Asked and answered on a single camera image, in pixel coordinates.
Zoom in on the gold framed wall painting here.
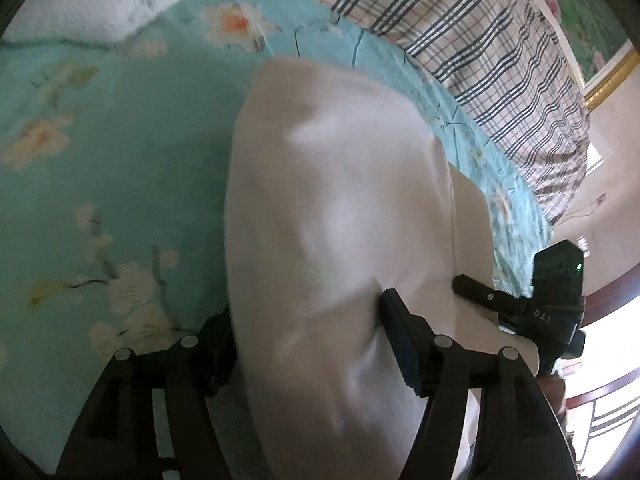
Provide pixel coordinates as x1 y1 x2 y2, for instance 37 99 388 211
505 0 640 113

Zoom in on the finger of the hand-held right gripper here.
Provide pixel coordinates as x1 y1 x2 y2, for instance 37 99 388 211
452 274 526 320

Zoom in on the plaid quilt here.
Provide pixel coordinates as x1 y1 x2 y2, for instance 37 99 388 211
237 0 591 221

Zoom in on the brown wooden frame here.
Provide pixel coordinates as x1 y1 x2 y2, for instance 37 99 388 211
560 280 640 480

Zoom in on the teal floral bedsheet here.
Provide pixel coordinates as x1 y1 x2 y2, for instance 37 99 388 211
0 0 553 476

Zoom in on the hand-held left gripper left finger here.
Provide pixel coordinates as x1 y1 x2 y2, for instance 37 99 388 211
55 310 238 480

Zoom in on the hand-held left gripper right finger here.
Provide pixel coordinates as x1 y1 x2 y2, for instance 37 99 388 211
378 288 576 480

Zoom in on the white zip hoodie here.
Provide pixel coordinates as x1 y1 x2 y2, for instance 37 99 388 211
223 56 541 480

